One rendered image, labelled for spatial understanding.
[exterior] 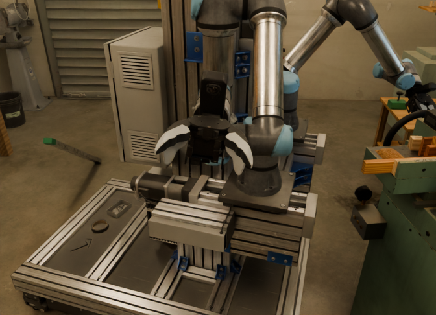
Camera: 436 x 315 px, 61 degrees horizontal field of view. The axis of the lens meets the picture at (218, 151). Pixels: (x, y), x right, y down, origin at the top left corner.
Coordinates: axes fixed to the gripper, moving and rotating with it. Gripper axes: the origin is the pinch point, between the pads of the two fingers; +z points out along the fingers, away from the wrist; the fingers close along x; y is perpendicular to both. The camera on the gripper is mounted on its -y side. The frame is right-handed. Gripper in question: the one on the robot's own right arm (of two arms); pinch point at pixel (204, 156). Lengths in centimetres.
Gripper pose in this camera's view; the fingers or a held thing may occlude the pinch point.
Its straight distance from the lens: 57.5
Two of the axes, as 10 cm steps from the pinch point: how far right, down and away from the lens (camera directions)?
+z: -0.5, 4.8, -8.8
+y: -1.4, 8.7, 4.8
